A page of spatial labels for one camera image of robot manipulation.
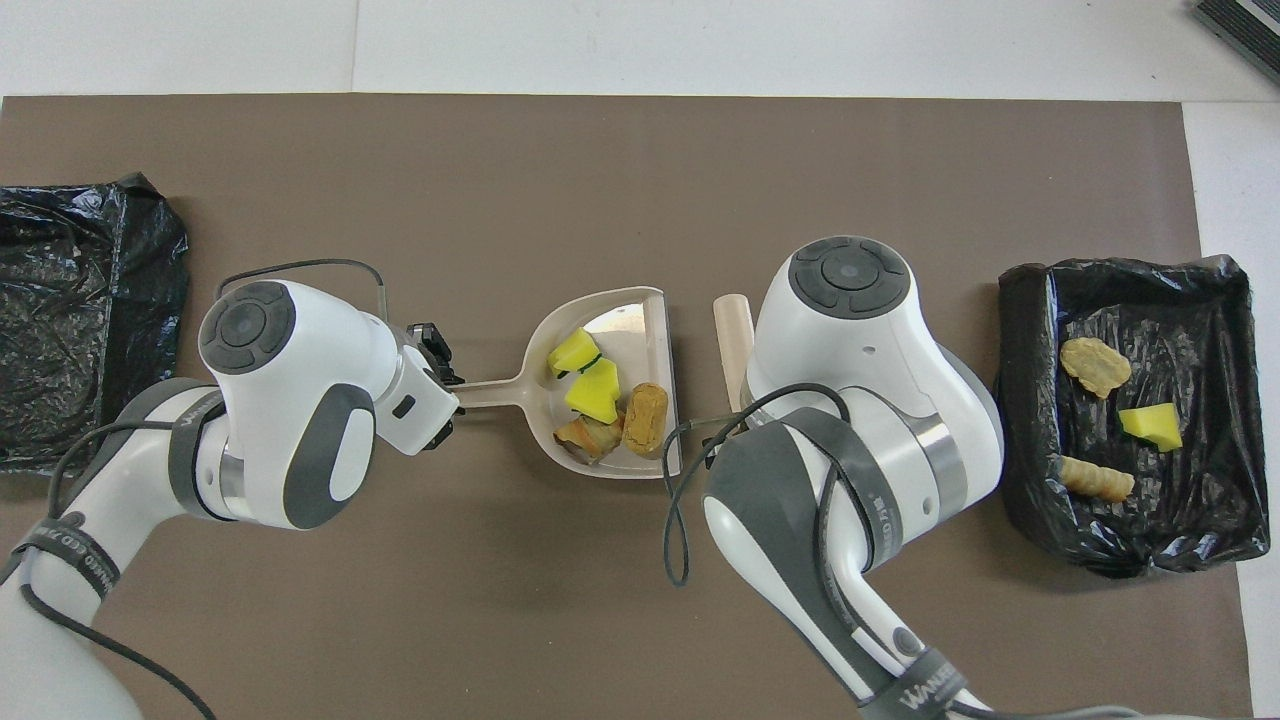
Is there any pale lumpy bread piece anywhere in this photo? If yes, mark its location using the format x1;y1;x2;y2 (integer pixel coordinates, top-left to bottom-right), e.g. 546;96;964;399
1059;337;1134;400

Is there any black bag lined bin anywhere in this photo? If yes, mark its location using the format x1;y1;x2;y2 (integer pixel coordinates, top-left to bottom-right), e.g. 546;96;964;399
992;254;1273;579
0;172;191;476

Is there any striped croissant piece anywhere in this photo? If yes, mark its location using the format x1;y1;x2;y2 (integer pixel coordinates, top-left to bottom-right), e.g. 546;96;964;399
553;415;626;466

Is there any beige plastic dustpan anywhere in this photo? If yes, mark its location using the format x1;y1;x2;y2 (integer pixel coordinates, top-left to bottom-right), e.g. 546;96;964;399
447;286;684;481

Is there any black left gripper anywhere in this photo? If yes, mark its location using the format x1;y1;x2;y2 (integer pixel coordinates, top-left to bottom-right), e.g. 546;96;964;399
405;320;465;453

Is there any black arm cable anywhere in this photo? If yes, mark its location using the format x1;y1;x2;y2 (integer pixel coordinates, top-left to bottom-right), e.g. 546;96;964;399
0;258;389;720
662;382;901;591

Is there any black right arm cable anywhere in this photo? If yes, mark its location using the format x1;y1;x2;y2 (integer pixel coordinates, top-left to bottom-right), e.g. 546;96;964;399
662;382;901;591

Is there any dark ribbed device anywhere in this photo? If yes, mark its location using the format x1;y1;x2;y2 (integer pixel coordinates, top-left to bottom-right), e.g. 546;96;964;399
1190;0;1280;86

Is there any brown bread roll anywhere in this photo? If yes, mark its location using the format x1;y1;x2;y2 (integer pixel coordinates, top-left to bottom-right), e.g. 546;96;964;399
621;383;670;458

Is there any yellow sponge piece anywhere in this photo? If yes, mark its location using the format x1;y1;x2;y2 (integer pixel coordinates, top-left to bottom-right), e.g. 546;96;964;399
1118;402;1184;454
564;358;621;424
547;327;601;379

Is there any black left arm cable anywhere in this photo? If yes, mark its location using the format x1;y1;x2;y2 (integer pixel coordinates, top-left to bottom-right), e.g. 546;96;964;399
0;258;389;720

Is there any toast slice piece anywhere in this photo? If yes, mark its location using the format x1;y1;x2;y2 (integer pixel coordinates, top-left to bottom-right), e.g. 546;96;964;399
1059;456;1137;504

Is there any beige hand brush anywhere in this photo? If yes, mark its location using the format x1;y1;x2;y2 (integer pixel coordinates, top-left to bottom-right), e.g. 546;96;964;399
711;293;758;413

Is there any brown table mat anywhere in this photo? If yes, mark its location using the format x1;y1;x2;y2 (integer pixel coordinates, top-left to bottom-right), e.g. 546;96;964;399
0;94;1256;720

